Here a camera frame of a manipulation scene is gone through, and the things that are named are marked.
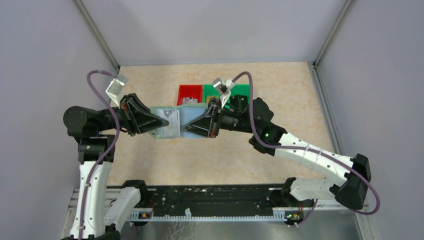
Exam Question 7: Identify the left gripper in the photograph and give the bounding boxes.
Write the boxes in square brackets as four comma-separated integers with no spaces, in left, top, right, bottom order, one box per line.
[96,91,169,135]

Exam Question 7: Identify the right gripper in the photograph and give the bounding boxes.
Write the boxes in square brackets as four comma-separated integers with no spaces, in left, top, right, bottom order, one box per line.
[182,97,258,139]

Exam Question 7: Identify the sage green card holder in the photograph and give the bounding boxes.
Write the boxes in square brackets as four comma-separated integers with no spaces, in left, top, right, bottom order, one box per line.
[148,103,207,139]

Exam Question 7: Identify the white patterned credit card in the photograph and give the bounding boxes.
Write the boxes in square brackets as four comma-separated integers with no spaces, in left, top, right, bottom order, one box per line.
[156,108,181,138]

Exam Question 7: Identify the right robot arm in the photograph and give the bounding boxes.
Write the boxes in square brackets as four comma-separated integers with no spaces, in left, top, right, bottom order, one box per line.
[182,97,371,213]

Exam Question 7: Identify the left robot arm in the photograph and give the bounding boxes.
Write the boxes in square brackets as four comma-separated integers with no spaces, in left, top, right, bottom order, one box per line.
[63,93,169,240]

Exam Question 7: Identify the white VIP cards in bin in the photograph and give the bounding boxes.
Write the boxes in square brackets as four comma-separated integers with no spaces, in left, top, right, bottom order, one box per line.
[181,97,198,105]

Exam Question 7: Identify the middle green plastic bin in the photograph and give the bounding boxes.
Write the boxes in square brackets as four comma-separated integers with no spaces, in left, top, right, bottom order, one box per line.
[202,84,233,104]

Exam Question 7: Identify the green plastic bin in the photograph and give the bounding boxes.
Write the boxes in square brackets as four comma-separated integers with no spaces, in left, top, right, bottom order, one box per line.
[227,84,251,104]
[202,84,233,104]

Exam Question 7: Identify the red plastic bin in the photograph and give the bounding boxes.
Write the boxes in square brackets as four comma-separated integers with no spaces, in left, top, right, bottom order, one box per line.
[176,84,203,106]

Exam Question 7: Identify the right green plastic bin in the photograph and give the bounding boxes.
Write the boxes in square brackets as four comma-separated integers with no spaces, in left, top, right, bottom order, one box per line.
[227,84,251,104]

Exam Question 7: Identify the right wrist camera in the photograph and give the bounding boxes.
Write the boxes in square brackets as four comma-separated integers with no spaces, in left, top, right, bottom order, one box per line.
[212,77,236,109]

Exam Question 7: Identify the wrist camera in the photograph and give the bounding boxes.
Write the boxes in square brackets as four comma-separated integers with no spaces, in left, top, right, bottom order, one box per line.
[105,74,129,106]
[212,77,236,109]

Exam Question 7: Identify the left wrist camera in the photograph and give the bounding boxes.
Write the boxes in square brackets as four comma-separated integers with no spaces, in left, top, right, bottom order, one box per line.
[105,74,129,106]

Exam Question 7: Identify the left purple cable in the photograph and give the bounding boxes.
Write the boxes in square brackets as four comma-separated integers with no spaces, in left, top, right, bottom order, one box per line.
[76,69,121,240]

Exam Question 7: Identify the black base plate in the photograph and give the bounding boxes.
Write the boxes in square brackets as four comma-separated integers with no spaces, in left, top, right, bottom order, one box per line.
[129,183,314,222]

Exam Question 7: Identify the aluminium frame rail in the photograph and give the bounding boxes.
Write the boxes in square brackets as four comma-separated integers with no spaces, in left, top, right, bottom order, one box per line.
[68,186,369,212]

